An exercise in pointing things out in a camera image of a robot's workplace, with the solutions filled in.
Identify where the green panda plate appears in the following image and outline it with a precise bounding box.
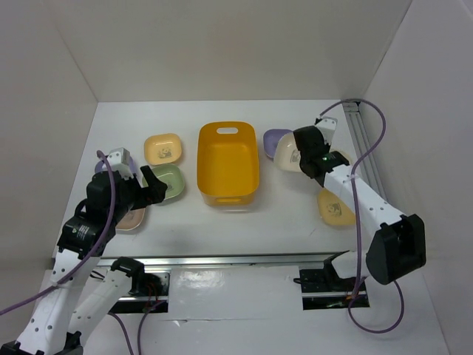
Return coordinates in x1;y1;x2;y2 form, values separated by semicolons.
151;163;185;204

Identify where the white panda plate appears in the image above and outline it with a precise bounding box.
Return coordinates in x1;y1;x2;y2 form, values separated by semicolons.
273;132;302;172

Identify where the purple panda plate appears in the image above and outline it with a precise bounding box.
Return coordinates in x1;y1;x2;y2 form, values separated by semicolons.
262;129;291;160

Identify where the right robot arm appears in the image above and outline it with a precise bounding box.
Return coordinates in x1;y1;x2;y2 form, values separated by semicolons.
293;126;426;290

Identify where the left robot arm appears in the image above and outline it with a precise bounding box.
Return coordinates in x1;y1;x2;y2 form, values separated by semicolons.
1;166;167;354

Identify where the yellow plastic bin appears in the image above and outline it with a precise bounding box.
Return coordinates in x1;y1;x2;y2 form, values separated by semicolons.
197;121;259;207

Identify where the pink panda plate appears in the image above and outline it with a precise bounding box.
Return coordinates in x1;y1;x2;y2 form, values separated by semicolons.
116;209;146;231

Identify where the cream plate far right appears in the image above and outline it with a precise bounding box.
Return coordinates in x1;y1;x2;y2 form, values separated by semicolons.
331;149;353;165

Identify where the yellow panda plate left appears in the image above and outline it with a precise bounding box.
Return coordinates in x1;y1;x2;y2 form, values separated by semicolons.
143;133;183;166

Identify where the yellow panda plate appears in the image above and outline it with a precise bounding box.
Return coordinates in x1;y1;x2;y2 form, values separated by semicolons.
143;133;183;166
317;189;355;227

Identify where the purple plate left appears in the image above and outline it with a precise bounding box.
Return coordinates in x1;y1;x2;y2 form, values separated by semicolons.
94;157;137;175

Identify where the yellow panda plate right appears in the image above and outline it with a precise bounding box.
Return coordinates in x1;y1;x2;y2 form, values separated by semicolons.
317;189;355;227

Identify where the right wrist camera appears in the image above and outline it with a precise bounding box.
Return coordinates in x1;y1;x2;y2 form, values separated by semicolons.
314;117;338;146

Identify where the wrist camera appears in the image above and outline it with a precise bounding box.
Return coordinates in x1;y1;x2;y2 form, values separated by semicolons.
314;117;338;146
106;148;135;179

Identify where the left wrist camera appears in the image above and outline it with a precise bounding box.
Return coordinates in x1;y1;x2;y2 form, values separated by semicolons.
106;148;135;179

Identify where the aluminium rail right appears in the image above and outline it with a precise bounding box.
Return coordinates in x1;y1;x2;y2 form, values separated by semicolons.
342;101;387;199

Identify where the aluminium rail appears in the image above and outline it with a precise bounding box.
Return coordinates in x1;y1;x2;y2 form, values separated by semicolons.
55;251;370;268
342;101;387;199

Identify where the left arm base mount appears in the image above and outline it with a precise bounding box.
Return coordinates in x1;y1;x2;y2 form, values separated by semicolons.
111;271;170;314

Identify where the aluminium rail front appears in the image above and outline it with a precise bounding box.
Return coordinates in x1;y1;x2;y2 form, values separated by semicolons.
55;251;370;268

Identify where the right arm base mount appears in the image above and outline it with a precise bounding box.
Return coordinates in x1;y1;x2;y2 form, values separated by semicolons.
293;268;355;311

